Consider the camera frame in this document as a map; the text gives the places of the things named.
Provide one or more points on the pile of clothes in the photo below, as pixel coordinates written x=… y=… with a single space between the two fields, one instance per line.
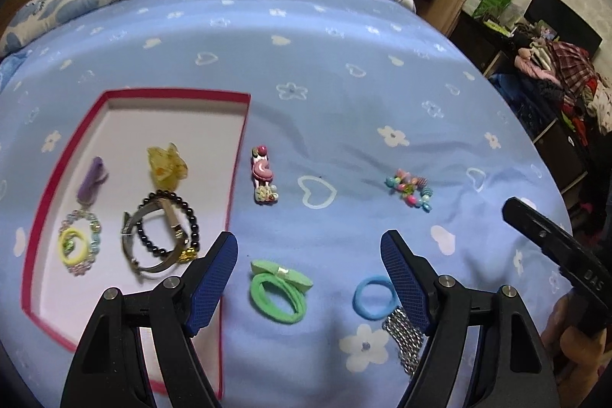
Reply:
x=569 y=78

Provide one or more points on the dark low cabinet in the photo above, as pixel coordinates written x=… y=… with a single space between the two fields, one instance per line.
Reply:
x=478 y=40

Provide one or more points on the silver bangle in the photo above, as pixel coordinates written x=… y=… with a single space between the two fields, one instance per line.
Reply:
x=155 y=267

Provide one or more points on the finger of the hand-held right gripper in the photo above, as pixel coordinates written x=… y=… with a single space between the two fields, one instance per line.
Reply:
x=535 y=221

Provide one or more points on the person's right hand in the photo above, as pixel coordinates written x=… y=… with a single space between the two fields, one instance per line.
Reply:
x=573 y=343

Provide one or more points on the black television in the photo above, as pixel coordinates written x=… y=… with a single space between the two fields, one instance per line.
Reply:
x=559 y=18

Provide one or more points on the yellow hair claw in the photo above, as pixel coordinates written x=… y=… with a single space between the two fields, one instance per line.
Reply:
x=165 y=164

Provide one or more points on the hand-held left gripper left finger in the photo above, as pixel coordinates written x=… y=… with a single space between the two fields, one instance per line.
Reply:
x=213 y=283

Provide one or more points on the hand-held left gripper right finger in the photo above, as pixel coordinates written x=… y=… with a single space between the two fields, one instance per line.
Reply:
x=404 y=283

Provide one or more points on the blue floral bed sheet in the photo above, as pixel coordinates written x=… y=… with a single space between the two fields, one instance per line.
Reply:
x=344 y=102

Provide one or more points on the red shallow cardboard box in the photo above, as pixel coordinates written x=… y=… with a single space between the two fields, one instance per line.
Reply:
x=129 y=126

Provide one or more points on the pink hair clip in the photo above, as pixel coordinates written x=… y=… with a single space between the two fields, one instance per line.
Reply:
x=264 y=174

